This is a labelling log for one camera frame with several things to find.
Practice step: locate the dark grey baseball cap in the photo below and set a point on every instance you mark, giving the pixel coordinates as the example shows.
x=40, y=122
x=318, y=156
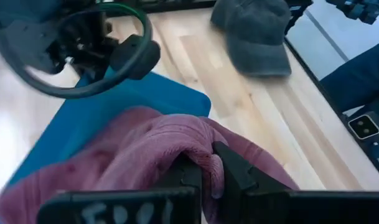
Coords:
x=254, y=37

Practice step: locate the maroon baseball cap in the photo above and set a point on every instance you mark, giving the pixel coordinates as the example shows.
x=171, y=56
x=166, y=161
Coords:
x=139, y=146

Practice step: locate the person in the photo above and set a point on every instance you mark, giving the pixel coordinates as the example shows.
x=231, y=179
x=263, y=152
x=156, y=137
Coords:
x=357, y=77

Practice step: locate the blue plastic tray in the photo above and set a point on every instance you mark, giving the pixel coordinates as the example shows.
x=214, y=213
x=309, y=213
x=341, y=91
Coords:
x=139, y=93

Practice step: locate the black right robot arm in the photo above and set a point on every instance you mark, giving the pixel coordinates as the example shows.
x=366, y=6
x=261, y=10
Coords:
x=83, y=46

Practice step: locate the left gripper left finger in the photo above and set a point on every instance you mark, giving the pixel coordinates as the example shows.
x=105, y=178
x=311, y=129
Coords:
x=114, y=208

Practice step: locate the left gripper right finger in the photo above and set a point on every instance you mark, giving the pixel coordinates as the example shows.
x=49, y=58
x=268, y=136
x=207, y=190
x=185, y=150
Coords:
x=270, y=208

